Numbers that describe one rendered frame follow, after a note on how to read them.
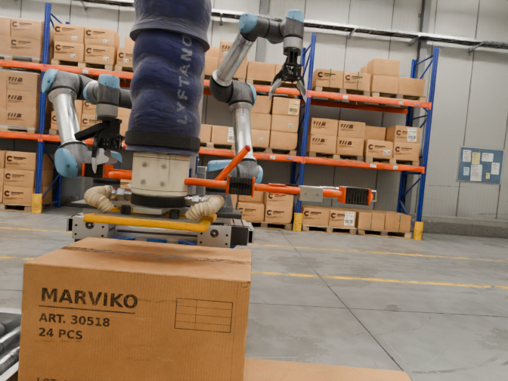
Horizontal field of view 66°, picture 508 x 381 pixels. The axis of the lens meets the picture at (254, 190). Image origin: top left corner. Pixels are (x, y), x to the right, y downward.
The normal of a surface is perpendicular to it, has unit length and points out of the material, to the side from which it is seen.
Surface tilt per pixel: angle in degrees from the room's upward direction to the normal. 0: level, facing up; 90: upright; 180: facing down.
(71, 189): 90
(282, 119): 87
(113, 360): 90
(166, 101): 78
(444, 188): 90
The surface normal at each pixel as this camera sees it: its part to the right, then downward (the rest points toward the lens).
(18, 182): 0.06, 0.10
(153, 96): -0.10, -0.18
